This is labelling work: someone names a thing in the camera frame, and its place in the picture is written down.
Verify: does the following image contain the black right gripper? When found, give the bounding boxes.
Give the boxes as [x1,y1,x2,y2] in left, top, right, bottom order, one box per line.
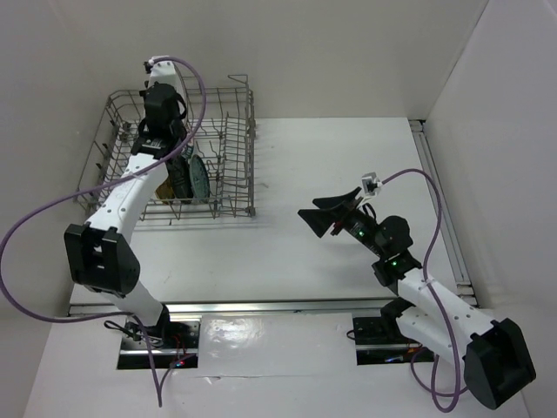
[298,187,387,258]

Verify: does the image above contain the black plate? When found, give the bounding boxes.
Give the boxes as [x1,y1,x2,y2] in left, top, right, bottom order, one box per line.
[167,157,193,205]

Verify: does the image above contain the blue floral plate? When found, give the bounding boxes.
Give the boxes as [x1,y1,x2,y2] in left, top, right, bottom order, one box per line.
[190,155,211,202]

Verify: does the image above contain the yellow patterned plate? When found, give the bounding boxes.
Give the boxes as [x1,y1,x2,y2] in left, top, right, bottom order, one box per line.
[155,179,175,205]

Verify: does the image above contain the white plate red characters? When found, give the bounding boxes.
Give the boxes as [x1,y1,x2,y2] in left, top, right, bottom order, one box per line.
[175,67,191,126]

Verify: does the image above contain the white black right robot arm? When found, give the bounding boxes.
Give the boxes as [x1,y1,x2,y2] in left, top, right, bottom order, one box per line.
[298,189,536,410]

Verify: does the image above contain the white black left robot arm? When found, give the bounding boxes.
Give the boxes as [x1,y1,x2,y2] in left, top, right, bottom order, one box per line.
[64,82,187,347]

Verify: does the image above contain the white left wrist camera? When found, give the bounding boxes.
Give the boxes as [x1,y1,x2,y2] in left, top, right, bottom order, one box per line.
[144,56,183,93]

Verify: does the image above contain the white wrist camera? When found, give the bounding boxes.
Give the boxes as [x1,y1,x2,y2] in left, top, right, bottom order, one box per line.
[360,172,383,205]
[144,56,183,93]

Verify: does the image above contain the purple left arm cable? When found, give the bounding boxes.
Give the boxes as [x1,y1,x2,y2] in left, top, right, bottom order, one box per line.
[0,55,208,408]

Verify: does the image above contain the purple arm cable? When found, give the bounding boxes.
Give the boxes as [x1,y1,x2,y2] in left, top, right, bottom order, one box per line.
[378,168,469,413]
[0,55,208,408]

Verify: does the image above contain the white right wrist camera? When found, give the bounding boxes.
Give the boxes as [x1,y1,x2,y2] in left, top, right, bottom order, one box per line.
[360,172,383,205]

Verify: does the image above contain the grey wire dish rack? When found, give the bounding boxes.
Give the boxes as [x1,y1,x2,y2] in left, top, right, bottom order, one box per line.
[74,74,256,226]

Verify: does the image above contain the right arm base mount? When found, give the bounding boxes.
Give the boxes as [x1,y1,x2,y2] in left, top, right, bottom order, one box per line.
[346,298,423,366]

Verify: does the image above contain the aluminium table rail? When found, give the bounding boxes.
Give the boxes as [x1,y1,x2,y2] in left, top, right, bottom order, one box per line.
[408,119,479,307]

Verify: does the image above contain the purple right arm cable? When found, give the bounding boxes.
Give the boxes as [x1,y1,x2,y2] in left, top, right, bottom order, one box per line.
[378,168,469,413]

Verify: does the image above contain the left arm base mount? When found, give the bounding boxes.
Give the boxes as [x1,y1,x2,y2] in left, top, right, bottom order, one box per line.
[104,318,201,370]

